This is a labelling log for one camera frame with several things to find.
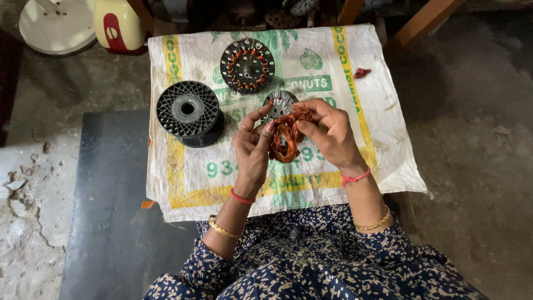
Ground person's right hand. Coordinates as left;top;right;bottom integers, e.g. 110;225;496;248
290;98;369;177

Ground person's left hand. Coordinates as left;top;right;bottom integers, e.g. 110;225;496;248
232;104;276;200

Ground copper wire coil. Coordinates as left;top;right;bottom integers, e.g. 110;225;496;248
268;106;315;164

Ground red thread left wristband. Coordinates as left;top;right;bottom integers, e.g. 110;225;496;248
230;188;256;205

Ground red thread wristband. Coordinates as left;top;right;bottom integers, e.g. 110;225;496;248
340;166;371;187
230;188;256;205

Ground red thread right wristband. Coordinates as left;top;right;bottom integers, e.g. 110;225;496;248
340;166;371;187

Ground white printed woven sack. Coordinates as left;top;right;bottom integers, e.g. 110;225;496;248
146;24;429;223

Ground small silver stator core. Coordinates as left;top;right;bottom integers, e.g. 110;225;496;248
261;90;300;124

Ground gold left bangle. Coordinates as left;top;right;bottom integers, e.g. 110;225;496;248
208;214;243;240

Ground gold bangle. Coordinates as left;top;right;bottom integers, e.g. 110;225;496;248
353;205;392;231
208;214;243;240

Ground gold right bangle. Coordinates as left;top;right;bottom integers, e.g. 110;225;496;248
353;205;392;231

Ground large wound stator core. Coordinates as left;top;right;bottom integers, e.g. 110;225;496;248
220;38;276;95

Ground navy floral dress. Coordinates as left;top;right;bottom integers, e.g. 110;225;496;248
143;203;490;300

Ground wooden furniture leg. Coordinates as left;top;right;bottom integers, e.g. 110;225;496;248
387;0;467;48

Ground dark grey slab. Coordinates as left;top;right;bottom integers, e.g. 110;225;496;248
58;109;201;300

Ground heap of dark metal parts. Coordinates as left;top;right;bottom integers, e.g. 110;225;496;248
150;0;334;32

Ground cream and red appliance housing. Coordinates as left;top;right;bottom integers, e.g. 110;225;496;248
93;0;149;55

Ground white round fan base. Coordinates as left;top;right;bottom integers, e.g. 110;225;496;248
19;0;97;56

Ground black plastic wire spool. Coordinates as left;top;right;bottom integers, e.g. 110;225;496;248
156;80;225;148

